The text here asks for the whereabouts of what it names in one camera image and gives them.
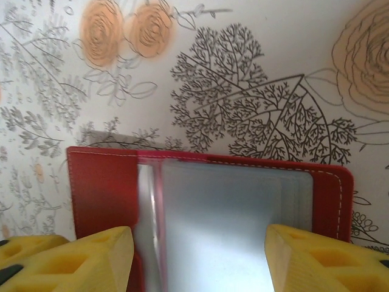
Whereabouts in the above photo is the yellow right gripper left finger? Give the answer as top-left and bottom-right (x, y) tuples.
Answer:
(0, 225), (136, 292)

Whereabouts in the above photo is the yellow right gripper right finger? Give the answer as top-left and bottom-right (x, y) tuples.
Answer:
(266, 224), (389, 292)

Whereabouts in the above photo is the red leather card holder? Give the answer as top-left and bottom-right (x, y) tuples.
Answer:
(66, 145), (355, 292)

